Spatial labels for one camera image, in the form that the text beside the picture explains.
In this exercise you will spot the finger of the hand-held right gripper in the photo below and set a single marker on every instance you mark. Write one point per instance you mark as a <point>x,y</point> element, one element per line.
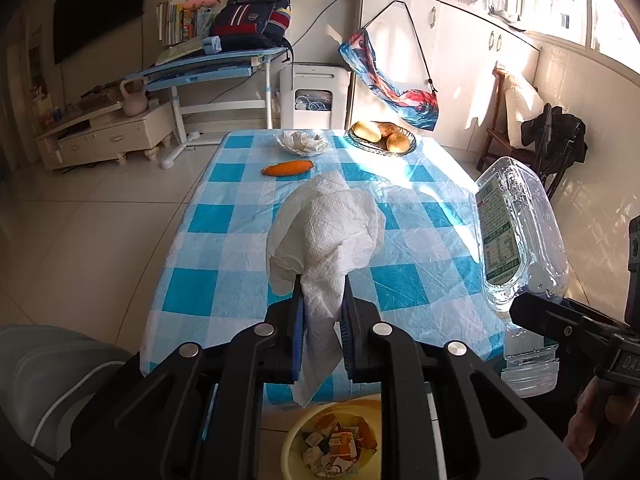
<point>555,320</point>

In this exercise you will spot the clear plastic bottle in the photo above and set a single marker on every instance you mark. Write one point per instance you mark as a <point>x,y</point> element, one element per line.
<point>520,240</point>

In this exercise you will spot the pale bread roll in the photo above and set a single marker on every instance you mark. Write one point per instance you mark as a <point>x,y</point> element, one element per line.
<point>367,131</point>

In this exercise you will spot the golden bread roll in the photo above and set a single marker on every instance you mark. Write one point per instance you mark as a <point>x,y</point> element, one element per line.
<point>398,142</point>

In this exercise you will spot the pink plush toy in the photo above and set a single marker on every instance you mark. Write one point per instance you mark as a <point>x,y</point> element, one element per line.
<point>200,1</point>

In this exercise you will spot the black wall television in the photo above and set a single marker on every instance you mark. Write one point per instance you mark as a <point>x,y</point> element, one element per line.
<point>95,10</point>

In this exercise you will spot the blue checkered tablecloth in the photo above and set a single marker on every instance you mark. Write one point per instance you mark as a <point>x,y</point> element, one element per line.
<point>225,260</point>

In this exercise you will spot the blue study desk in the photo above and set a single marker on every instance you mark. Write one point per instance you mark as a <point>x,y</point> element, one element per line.
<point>200,67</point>

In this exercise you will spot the dark striped backpack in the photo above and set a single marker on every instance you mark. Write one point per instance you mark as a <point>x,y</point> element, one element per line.
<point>250,22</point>

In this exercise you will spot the cream television cabinet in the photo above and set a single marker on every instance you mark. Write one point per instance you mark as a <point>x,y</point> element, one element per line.
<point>105,135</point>

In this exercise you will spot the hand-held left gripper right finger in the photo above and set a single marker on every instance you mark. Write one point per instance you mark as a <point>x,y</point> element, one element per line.
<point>347,340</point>

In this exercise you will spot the white pillow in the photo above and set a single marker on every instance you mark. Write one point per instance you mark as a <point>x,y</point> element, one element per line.
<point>522,102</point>

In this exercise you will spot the pink kettlebell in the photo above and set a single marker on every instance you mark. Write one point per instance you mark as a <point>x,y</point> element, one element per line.
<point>134,102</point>

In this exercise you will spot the brown flat box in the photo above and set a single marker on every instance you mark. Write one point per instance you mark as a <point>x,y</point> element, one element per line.
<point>100,100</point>

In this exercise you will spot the wooden chair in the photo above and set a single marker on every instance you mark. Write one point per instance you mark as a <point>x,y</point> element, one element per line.
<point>495,145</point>

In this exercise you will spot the dark woven bread basket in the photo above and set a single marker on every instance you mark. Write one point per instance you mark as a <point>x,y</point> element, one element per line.
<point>365,146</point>

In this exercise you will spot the open green book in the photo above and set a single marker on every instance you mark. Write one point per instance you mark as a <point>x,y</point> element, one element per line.
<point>177,52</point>

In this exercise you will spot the person's right hand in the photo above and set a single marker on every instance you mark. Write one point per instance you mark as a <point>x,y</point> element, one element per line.
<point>590,420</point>

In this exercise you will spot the grey sofa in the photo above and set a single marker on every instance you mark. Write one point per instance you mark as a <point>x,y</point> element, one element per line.
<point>50,375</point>

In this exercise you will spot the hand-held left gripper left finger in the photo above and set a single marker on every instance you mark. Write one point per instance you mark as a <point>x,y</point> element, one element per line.
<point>298,330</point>

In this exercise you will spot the row of books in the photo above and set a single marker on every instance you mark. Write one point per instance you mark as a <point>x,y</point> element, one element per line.
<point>175,22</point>

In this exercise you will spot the grey shoes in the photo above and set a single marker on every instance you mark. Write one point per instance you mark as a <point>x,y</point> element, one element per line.
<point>502,14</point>

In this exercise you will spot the yellow plastic basin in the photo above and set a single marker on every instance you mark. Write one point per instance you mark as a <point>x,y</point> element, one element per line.
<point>295,440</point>

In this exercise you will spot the dark brown bread roll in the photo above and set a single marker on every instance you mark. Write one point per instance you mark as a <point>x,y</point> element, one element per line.
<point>392,128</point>

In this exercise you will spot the large white paper towel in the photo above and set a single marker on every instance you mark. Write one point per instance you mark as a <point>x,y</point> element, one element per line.
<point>325,230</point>

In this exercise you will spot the torn carton scraps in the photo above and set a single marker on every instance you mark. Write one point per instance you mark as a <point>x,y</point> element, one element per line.
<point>340,447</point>

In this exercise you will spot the small blue white pack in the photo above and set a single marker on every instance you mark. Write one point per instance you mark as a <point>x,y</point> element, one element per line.
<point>212,45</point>

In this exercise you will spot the black folding chair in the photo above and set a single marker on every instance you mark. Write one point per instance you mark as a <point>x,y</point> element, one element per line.
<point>555,135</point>

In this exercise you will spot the white floor appliance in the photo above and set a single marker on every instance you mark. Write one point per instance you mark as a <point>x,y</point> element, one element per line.
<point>312,95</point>

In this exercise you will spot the white cabinet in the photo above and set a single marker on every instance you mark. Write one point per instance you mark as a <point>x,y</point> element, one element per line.
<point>460,60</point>

